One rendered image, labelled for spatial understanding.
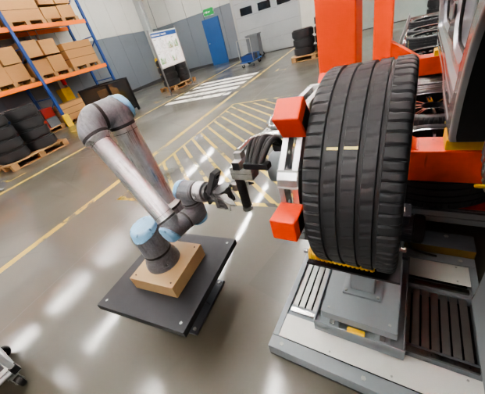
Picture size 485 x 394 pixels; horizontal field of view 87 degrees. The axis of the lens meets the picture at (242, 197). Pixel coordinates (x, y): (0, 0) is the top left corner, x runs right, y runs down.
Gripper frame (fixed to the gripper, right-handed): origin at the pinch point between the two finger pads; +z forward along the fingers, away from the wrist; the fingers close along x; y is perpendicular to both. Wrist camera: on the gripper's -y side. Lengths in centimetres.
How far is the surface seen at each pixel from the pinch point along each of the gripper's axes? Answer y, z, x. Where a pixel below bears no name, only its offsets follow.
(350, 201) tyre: -11.4, 40.2, 14.5
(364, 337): 66, 43, 5
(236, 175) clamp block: -8.8, -0.1, 2.4
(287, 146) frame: -20.0, 21.2, 2.7
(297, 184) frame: -11.8, 25.6, 9.5
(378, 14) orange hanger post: -30, 17, -256
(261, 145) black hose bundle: -19.7, 11.6, 0.8
